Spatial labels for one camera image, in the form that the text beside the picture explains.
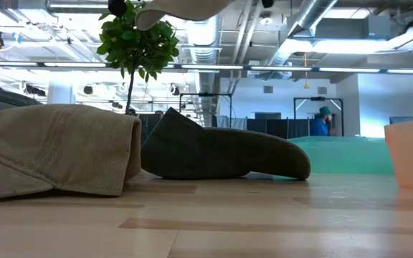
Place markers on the green potted plant black pot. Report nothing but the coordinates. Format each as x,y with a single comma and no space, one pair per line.
138,39

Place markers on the black metal workstation frame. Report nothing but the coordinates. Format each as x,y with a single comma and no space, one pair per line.
317,98
206,94

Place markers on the black partition panels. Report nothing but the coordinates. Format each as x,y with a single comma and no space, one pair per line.
278,128

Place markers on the silver smooth ventilation duct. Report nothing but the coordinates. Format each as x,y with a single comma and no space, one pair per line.
310,18

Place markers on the person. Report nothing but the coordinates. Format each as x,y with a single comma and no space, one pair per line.
320,127

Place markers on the khaki baseball cap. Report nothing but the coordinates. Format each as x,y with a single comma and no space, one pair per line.
192,9
56,150

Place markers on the long ceiling light strip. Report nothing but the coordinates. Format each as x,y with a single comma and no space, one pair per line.
282,68

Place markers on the green translucent plastic tray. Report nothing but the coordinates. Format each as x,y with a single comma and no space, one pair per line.
342,156

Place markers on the silver ribbed ventilation duct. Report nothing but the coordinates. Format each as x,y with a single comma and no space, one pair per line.
204,50

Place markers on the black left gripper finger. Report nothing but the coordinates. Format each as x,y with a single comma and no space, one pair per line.
117,7

